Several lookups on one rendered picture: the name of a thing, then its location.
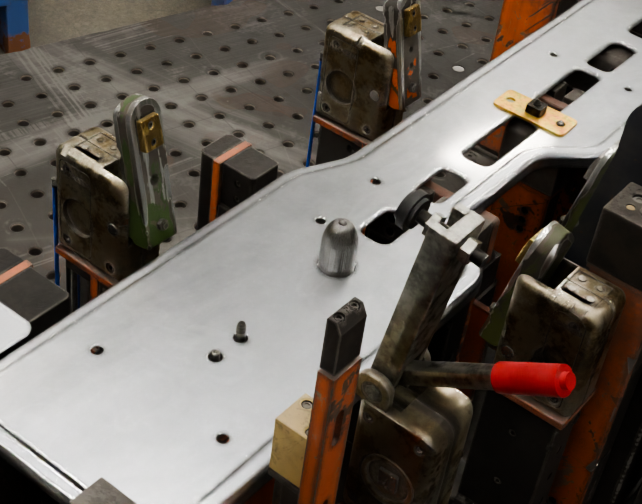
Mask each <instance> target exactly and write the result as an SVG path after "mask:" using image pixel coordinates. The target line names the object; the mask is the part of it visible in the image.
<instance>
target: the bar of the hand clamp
mask: <svg viewBox="0 0 642 504"><path fill-rule="evenodd" d="M430 204H431V201H430V195H429V194H428V193H427V192H425V191H424V190H422V189H418V190H417V191H416V190H413V191H411V192H410V193H409V194H407V195H406V196H405V198H404V199H403V200H402V201H401V203H400V204H399V206H398V208H397V210H396V212H395V215H394V218H395V225H397V226H398V227H399V228H401V229H402V230H407V229H413V228H414V227H416V226H417V225H418V224H420V225H421V226H423V227H424V228H423V231H422V233H421V234H423V235H424V236H425V237H424V240H423V242H422V244H421V247H420V249H419V252H418V254H417V257H416V259H415V261H414V264H413V266H412V269H411V271H410V274H409V276H408V278H407V281H406V283H405V286H404V288H403V290H402V293H401V295H400V298H399V300H398V303H397V305H396V307H395V310H394V312H393V315H392V317H391V320H390V322H389V324H388V327H387V329H386V332H385V334H384V336H383V339H382V341H381V344H380V346H379V349H378V351H377V353H376V356H375V358H374V361H373V363H372V365H371V368H373V369H375V370H377V371H379V372H380V373H382V374H383V375H385V376H386V377H387V378H388V379H389V380H390V382H391V383H392V385H393V387H394V392H395V390H396V388H397V385H398V383H399V381H400V379H401V376H402V374H403V372H404V370H405V367H406V366H407V365H408V364H409V363H410V362H411V361H413V360H422V359H423V357H424V355H425V353H426V350H427V348H428V346H429V344H430V342H431V339H432V337H433V335H434V333H435V331H436V328H437V326H438V324H439V322H440V320H441V318H442V315H443V313H444V311H445V309H446V307H447V304H448V302H449V300H450V298H451V296H452V293H453V291H454V289H455V287H456V285H457V282H458V280H459V278H460V276H461V274H462V272H463V269H464V267H465V265H466V264H469V263H470V262H472V263H473V264H475V265H476V266H477V267H479V268H482V267H483V266H484V265H485V264H486V263H487V261H488V259H489V257H490V256H489V255H488V254H486V253H485V252H484V251H482V250H481V249H480V248H481V246H482V244H483V243H482V242H481V241H479V240H478V236H479V234H480V232H481V230H482V228H483V226H484V223H485V219H484V218H483V217H482V216H480V215H479V214H477V213H476V212H475V211H472V210H470V209H469V208H467V207H466V206H465V205H463V204H462V203H460V202H459V203H458V204H456V205H455V206H454V207H453V209H452V211H451V214H450V216H449V219H448V221H447V223H446V224H445V221H446V219H447V217H446V216H444V215H443V214H442V213H440V212H435V213H434V214H433V215H432V214H431V213H430V212H428V210H429V208H430Z"/></svg>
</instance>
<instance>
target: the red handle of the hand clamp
mask: <svg viewBox="0 0 642 504"><path fill-rule="evenodd" d="M398 385H401V386H406V385H411V386H427V387H443V388H459V389H475V390H491V391H495V392H496V393H498V394H509V395H524V396H540V397H555V398H566V397H568V396H569V395H570V393H571V391H572V390H573V389H574V388H575V385H576V377H575V374H574V373H573V372H572V369H571V368H570V366H569V365H567V364H561V363H537V362H513V361H498V362H497V363H495V364H491V363H468V362H445V361H422V360H413V361H411V362H410V363H409V364H408V365H407V366H406V367H405V370H404V372H403V374H402V376H401V379H400V381H399V383H398Z"/></svg>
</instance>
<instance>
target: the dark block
mask: <svg viewBox="0 0 642 504"><path fill-rule="evenodd" d="M586 261H587V265H586V266H587V267H589V268H590V269H589V271H590V272H592V273H594V274H596V275H597V276H599V277H601V278H603V279H605V280H607V281H608V282H610V283H612V284H614V285H616V286H618V287H619V288H621V289H622V290H623V291H624V293H625V296H626V302H625V305H624V308H623V311H622V313H621V316H620V319H619V322H618V324H617V327H616V330H615V333H614V335H613V338H612V341H611V344H610V346H609V349H608V352H607V355H606V357H605V360H604V363H603V366H602V369H601V371H600V374H599V377H598V380H597V382H596V385H595V388H596V391H595V394H594V395H593V396H592V397H591V398H590V400H589V401H588V402H587V403H586V404H585V405H584V406H583V408H582V409H581V410H580V412H579V413H581V414H580V416H579V419H578V420H577V422H576V424H573V427H572V430H571V433H570V436H569V438H568V441H567V444H566V447H565V450H564V452H563V455H562V458H561V461H560V464H559V466H558V469H557V472H556V475H555V478H554V480H553V483H552V486H551V489H550V492H549V494H548V497H547V500H546V503H548V504H590V503H591V500H592V498H593V495H594V492H595V490H596V487H597V485H598V482H599V480H600V477H601V475H602V472H603V470H604V467H605V464H606V462H607V459H608V457H609V454H610V452H611V447H612V446H613V444H614V441H615V438H616V436H617V433H618V431H619V428H620V426H621V423H622V421H623V418H624V416H625V413H626V410H627V408H628V405H629V403H630V400H631V397H632V395H633V392H634V390H635V388H636V385H637V382H638V380H639V377H640V375H641V372H642V186H640V185H638V184H636V183H634V182H630V183H629V184H628V185H627V186H626V187H625V188H624V189H623V190H622V191H620V192H619V193H618V194H617V195H616V196H615V197H614V198H613V199H612V200H611V201H610V202H608V203H607V204H606V205H605V206H604V207H603V210H602V213H601V216H600V219H599V222H598V225H597V228H596V231H595V234H594V237H593V240H592V243H591V246H590V249H589V253H588V256H587V259H586Z"/></svg>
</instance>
